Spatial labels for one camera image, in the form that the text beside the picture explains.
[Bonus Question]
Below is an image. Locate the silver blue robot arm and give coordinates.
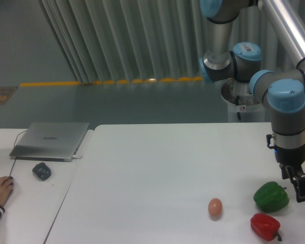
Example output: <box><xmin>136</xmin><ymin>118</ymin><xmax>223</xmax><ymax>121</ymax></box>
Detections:
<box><xmin>199</xmin><ymin>1</ymin><xmax>305</xmax><ymax>202</ymax></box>

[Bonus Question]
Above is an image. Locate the green bell pepper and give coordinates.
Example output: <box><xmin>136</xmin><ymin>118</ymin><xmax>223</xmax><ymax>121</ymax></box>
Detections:
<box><xmin>253</xmin><ymin>181</ymin><xmax>289</xmax><ymax>213</ymax></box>

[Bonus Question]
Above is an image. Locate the grey pleated curtain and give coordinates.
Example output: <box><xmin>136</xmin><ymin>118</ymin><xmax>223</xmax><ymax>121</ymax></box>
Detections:
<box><xmin>37</xmin><ymin>0</ymin><xmax>305</xmax><ymax>83</ymax></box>

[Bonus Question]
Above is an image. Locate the silver closed laptop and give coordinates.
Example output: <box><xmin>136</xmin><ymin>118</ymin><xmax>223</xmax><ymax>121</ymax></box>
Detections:
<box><xmin>10</xmin><ymin>122</ymin><xmax>89</xmax><ymax>162</ymax></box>

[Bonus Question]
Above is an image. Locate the brown egg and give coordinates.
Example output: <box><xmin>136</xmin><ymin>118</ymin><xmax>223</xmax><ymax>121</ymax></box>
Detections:
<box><xmin>208</xmin><ymin>198</ymin><xmax>223</xmax><ymax>217</ymax></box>

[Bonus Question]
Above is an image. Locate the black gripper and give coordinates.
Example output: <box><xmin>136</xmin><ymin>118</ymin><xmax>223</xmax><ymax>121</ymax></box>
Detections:
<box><xmin>266</xmin><ymin>133</ymin><xmax>305</xmax><ymax>203</ymax></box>

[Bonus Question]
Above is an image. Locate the white usb dongle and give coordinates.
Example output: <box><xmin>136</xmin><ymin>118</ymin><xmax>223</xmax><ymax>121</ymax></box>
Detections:
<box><xmin>73</xmin><ymin>155</ymin><xmax>83</xmax><ymax>160</ymax></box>

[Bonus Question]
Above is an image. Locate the red bell pepper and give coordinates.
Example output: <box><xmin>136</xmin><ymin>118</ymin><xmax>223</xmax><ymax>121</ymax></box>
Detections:
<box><xmin>250</xmin><ymin>213</ymin><xmax>282</xmax><ymax>241</ymax></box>

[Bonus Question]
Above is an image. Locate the person's hand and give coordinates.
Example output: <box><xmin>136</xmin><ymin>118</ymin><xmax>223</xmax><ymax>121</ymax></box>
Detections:
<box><xmin>0</xmin><ymin>176</ymin><xmax>14</xmax><ymax>207</ymax></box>

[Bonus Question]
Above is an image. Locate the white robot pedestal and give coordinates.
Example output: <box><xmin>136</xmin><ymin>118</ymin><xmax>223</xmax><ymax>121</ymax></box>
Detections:
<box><xmin>221</xmin><ymin>78</ymin><xmax>265</xmax><ymax>123</ymax></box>

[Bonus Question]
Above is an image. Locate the black mouse cable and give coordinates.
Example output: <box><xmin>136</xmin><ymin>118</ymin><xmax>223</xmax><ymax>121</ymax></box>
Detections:
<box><xmin>0</xmin><ymin>127</ymin><xmax>28</xmax><ymax>177</ymax></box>

